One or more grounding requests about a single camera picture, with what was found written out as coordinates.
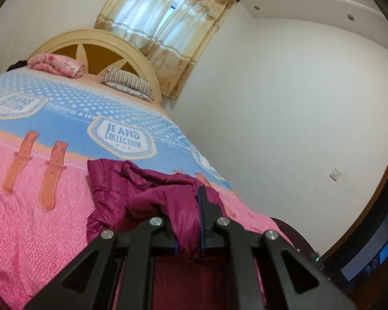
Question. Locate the magenta quilted puffer jacket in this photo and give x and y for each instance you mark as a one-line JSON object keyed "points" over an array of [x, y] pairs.
{"points": [[116, 193]]}

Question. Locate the wooden door frame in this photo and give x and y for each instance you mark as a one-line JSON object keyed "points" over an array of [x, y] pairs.
{"points": [[375, 200]]}

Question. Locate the folded pink floral quilt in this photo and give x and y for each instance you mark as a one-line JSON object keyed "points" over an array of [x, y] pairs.
{"points": [[58, 63]]}

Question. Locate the yellow floral window curtain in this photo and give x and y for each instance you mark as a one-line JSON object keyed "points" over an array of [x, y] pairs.
{"points": [[132, 6], [187, 55]]}

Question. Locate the white wall light switch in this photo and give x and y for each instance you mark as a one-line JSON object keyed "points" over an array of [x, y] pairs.
{"points": [[335, 174]]}

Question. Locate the dark round bed footboard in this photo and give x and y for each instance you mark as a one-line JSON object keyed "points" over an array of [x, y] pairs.
{"points": [[291, 235]]}

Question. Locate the striped pillow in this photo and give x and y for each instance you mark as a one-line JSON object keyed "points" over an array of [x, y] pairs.
{"points": [[126, 82]]}

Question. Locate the dark cloth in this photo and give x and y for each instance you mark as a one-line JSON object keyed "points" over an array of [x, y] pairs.
{"points": [[17, 64]]}

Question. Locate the cream arched bed headboard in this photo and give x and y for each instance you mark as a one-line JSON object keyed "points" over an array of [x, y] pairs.
{"points": [[100, 38]]}

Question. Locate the pink and blue printed blanket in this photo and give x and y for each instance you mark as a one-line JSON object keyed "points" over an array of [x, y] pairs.
{"points": [[35, 232]]}

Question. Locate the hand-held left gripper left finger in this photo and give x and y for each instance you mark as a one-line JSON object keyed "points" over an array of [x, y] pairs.
{"points": [[161, 232]]}

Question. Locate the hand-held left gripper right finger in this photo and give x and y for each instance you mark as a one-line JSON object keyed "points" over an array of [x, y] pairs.
{"points": [[201, 213]]}

